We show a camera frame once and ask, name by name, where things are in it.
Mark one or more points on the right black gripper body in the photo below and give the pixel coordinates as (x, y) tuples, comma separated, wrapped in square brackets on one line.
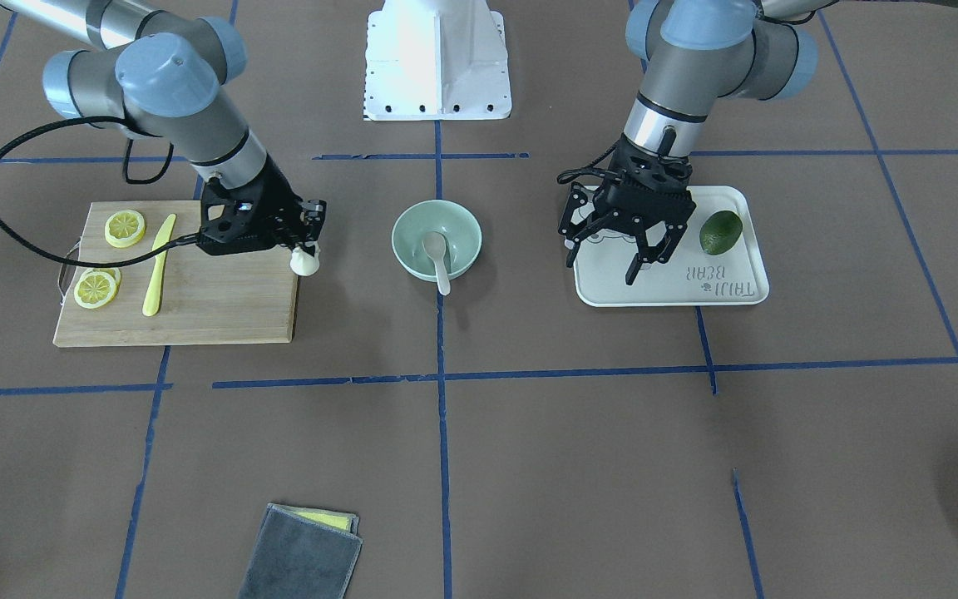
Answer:
[(277, 202)]

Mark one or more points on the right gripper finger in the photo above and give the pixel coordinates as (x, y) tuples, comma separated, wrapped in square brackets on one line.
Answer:
[(291, 241), (312, 216)]

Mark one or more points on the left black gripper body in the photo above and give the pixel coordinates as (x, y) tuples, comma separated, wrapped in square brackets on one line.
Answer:
[(580, 214)]

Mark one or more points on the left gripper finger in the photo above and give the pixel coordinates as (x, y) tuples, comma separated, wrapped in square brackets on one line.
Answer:
[(647, 254), (586, 212)]

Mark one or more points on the white steamed bun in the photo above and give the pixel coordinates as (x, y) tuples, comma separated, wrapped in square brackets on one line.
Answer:
[(305, 259)]

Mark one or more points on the white ceramic spoon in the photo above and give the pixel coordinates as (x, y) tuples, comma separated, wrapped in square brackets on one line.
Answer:
[(435, 246)]

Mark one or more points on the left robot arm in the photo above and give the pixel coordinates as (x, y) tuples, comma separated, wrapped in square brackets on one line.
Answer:
[(695, 52)]

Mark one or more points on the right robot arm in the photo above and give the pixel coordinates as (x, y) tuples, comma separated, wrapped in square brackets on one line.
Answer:
[(153, 75)]

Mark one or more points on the mint green bowl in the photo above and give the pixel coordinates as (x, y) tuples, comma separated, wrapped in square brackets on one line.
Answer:
[(459, 226)]

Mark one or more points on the cream bear tray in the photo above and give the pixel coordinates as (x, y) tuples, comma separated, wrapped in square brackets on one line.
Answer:
[(690, 277)]

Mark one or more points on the green avocado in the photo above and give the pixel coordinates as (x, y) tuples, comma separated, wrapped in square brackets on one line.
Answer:
[(720, 232)]

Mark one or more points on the bamboo cutting board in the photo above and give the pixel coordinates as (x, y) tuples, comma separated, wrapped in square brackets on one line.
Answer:
[(247, 298)]

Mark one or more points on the single lemon slice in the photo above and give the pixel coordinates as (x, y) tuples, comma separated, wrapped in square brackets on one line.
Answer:
[(124, 228)]

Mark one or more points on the yellow plastic knife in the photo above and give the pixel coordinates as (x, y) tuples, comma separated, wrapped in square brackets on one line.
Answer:
[(153, 297)]

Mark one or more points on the lower lemon slice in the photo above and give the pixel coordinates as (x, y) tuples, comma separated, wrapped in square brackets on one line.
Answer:
[(106, 268)]

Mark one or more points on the grey yellow folded cloth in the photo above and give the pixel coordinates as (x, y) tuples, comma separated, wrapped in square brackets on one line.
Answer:
[(302, 552)]

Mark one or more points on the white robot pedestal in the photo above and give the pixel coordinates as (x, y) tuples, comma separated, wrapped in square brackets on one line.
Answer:
[(436, 61)]

